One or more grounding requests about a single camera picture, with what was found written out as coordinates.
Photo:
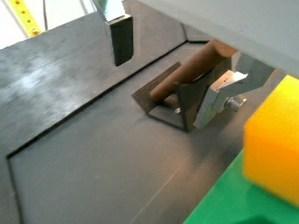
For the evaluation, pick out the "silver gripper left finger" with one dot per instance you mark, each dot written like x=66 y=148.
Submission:
x=119 y=26

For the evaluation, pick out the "yellow block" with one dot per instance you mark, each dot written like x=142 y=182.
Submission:
x=271 y=143

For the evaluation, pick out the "black curved fixture stand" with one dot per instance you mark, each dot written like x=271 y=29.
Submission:
x=178 y=110

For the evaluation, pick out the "yellow perforated frame bar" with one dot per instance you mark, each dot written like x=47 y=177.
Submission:
x=24 y=17

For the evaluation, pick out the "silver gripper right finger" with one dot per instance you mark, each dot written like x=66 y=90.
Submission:
x=224 y=93

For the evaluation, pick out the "green foam shape board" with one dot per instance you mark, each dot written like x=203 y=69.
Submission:
x=238 y=202

